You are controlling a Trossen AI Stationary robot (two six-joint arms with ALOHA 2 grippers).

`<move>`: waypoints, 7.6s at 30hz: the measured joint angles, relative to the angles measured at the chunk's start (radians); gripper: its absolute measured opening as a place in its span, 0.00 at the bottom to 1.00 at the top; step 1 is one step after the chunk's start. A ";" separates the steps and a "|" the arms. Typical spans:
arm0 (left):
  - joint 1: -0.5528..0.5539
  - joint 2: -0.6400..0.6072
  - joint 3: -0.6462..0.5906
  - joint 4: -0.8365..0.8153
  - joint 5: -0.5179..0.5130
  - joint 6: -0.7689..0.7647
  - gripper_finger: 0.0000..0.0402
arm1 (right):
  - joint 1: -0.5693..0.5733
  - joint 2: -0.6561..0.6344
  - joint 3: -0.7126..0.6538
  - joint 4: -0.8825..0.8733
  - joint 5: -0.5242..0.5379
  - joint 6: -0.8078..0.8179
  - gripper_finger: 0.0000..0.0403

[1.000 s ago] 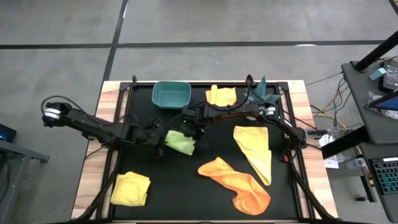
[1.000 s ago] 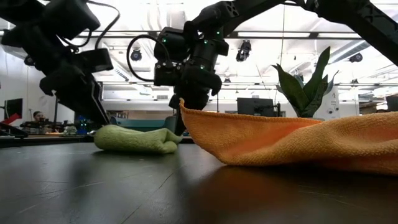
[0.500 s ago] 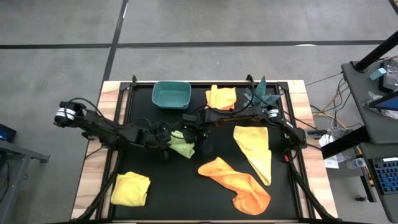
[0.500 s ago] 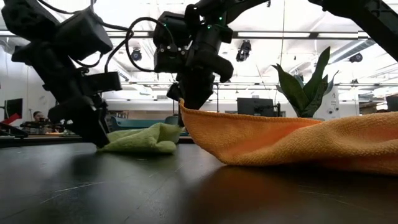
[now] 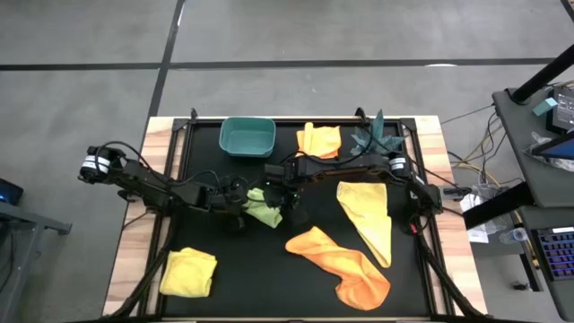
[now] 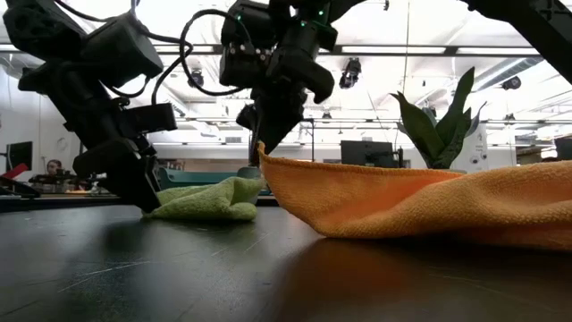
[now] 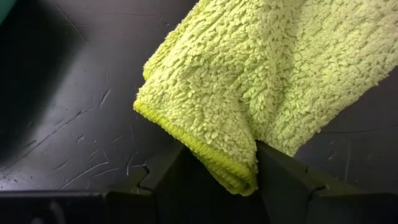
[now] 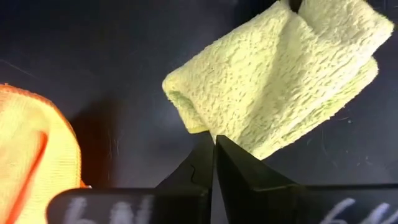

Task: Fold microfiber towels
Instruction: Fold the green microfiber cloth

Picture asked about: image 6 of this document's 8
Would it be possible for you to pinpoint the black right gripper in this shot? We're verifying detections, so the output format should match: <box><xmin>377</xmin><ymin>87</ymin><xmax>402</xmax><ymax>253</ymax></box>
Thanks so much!
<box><xmin>236</xmin><ymin>26</ymin><xmax>339</xmax><ymax>166</ymax></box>

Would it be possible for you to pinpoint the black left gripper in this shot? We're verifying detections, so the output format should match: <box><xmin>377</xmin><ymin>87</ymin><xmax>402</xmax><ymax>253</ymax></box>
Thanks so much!
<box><xmin>20</xmin><ymin>60</ymin><xmax>162</xmax><ymax>214</ymax></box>

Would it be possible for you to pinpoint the green microfiber towel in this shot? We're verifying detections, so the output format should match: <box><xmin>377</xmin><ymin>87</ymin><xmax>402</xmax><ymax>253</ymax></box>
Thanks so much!
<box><xmin>141</xmin><ymin>175</ymin><xmax>265</xmax><ymax>223</ymax></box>

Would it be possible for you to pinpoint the deep orange microfiber towel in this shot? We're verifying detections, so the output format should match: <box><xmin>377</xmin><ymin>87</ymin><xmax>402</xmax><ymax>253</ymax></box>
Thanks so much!
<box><xmin>257</xmin><ymin>140</ymin><xmax>572</xmax><ymax>252</ymax></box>

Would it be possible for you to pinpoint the teal plastic bin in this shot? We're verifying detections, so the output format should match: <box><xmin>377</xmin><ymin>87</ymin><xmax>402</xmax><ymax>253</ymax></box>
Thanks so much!
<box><xmin>156</xmin><ymin>165</ymin><xmax>273</xmax><ymax>198</ymax></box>

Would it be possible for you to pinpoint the black computer monitor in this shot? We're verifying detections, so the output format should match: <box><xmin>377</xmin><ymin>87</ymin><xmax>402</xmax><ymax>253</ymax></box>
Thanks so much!
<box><xmin>340</xmin><ymin>140</ymin><xmax>398</xmax><ymax>169</ymax></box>
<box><xmin>5</xmin><ymin>140</ymin><xmax>34</xmax><ymax>173</ymax></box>
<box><xmin>553</xmin><ymin>136</ymin><xmax>572</xmax><ymax>162</ymax></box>

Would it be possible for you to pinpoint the red object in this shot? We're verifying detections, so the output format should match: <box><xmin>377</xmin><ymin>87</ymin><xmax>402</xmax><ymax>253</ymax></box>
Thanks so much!
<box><xmin>0</xmin><ymin>162</ymin><xmax>30</xmax><ymax>181</ymax></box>

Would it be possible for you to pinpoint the artificial green snake plant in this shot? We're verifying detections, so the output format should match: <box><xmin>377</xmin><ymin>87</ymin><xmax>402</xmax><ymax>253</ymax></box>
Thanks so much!
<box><xmin>390</xmin><ymin>66</ymin><xmax>489</xmax><ymax>172</ymax></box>

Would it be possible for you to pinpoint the white banner stand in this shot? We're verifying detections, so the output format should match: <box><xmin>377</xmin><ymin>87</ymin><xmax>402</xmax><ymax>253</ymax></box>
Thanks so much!
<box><xmin>463</xmin><ymin>123</ymin><xmax>491</xmax><ymax>174</ymax></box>

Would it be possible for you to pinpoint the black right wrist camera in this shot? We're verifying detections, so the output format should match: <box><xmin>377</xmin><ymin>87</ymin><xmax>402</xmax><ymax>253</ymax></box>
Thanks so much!
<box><xmin>218</xmin><ymin>42</ymin><xmax>274</xmax><ymax>89</ymax></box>

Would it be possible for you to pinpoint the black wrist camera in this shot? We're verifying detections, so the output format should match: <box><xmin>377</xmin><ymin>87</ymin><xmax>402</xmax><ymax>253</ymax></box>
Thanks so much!
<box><xmin>218</xmin><ymin>42</ymin><xmax>274</xmax><ymax>89</ymax></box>
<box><xmin>121</xmin><ymin>102</ymin><xmax>179</xmax><ymax>135</ymax></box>

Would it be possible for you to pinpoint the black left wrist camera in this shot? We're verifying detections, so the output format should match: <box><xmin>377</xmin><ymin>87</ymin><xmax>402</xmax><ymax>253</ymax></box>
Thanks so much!
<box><xmin>121</xmin><ymin>102</ymin><xmax>179</xmax><ymax>135</ymax></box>

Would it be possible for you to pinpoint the black ceiling camera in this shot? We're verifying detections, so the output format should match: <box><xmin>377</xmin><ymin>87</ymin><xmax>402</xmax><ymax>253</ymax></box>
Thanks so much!
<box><xmin>338</xmin><ymin>56</ymin><xmax>363</xmax><ymax>90</ymax></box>
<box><xmin>500</xmin><ymin>75</ymin><xmax>523</xmax><ymax>92</ymax></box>
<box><xmin>187</xmin><ymin>69</ymin><xmax>206</xmax><ymax>89</ymax></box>

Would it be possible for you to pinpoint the black right camera cable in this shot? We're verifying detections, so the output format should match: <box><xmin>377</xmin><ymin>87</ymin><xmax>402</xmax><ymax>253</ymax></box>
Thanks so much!
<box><xmin>180</xmin><ymin>8</ymin><xmax>252</xmax><ymax>97</ymax></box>

